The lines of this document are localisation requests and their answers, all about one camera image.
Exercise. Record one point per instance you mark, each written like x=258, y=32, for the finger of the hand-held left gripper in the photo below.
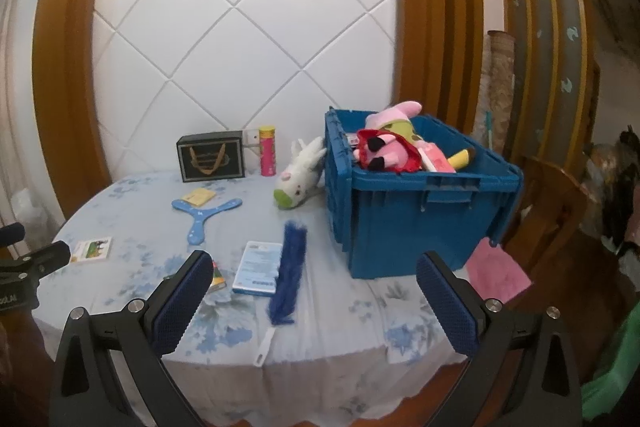
x=11, y=234
x=47, y=257

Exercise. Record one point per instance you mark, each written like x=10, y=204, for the blue boomerang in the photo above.
x=202, y=213

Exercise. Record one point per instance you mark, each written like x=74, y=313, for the orange green medicine box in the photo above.
x=218, y=278

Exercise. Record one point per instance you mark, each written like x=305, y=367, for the blue plastic crate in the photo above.
x=400, y=227

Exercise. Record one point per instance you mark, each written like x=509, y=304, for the dark cloth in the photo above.
x=620, y=192

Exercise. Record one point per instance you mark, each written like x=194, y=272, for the pink plush toy green shirt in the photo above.
x=395, y=114

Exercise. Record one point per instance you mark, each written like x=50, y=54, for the pink yellow tube can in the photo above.
x=268, y=152

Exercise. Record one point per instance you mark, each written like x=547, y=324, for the black gift box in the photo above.
x=210, y=157

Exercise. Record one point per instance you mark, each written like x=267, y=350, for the white wall socket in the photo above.
x=251, y=137

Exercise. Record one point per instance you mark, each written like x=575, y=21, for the white unicorn plush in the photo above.
x=300, y=177

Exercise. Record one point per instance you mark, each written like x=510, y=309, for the white curtain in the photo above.
x=15, y=107

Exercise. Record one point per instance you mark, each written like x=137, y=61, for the small picture card box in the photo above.
x=92, y=250

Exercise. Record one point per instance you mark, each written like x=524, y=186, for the wooden wall column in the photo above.
x=435, y=17
x=65, y=82

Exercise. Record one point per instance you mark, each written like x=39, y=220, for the pink pig plush red dress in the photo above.
x=387, y=152

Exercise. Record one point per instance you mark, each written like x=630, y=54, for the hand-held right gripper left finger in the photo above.
x=182, y=302

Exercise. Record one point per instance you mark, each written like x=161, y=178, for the wooden chair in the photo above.
x=555, y=207

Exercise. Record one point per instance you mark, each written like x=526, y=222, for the wooden partition screen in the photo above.
x=550, y=57

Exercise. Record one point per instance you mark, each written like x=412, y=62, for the rolled patterned mat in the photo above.
x=497, y=92

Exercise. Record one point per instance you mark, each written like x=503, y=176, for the pink white packet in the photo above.
x=435, y=159

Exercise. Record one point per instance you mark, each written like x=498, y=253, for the person's green clothing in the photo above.
x=615, y=372

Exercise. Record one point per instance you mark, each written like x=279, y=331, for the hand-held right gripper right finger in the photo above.
x=447, y=302

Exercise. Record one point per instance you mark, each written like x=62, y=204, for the blue feather duster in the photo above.
x=290, y=267

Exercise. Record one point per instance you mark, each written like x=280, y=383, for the floral blue tablecloth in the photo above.
x=150, y=227

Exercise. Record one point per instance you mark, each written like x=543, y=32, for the pink cloth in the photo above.
x=495, y=274

